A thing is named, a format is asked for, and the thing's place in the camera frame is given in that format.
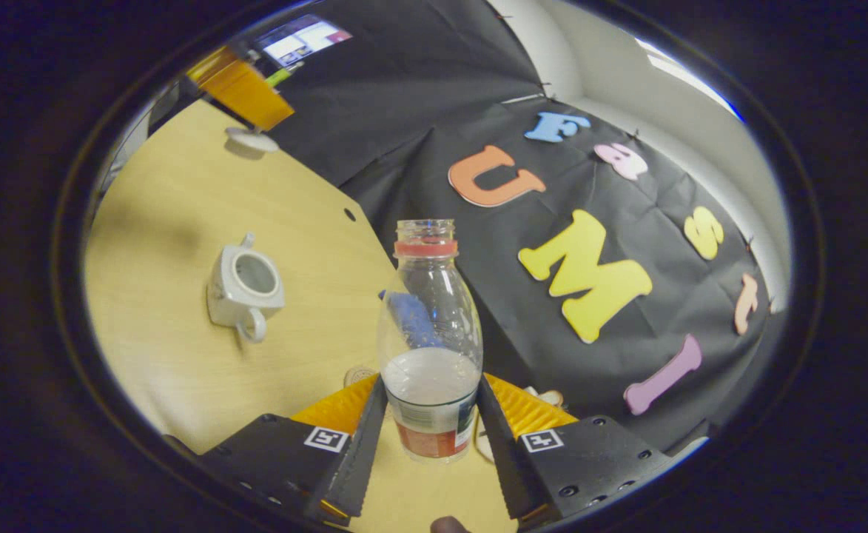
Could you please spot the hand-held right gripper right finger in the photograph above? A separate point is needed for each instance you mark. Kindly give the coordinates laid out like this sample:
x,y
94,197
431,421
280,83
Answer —
x,y
504,459

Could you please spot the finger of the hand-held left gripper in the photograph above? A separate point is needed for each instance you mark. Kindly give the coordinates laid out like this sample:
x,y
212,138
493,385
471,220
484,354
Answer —
x,y
208,63
252,96

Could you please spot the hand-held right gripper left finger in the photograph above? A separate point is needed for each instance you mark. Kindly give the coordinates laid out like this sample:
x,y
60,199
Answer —
x,y
363,459

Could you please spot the white teacup lid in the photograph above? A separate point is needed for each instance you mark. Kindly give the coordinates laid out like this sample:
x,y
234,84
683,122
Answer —
x,y
252,141

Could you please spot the clear plastic water bottle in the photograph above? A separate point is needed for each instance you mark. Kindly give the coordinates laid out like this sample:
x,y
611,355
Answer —
x,y
430,414

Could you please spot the round woven coaster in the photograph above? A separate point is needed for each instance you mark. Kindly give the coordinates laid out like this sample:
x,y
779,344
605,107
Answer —
x,y
360,376

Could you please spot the white ceramic teacup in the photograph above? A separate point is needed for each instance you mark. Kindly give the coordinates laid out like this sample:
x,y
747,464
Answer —
x,y
226,303

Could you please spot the computer monitor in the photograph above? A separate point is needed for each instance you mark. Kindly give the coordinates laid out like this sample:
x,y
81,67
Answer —
x,y
304,41

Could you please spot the blue towel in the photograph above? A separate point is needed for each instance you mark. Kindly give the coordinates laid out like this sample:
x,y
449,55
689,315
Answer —
x,y
411,318

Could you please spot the black backdrop cloth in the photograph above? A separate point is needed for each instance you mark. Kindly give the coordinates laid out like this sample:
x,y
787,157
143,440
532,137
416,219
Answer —
x,y
419,111

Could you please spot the ceiling light panel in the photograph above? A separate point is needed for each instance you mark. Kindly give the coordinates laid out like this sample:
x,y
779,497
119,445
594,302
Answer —
x,y
689,74

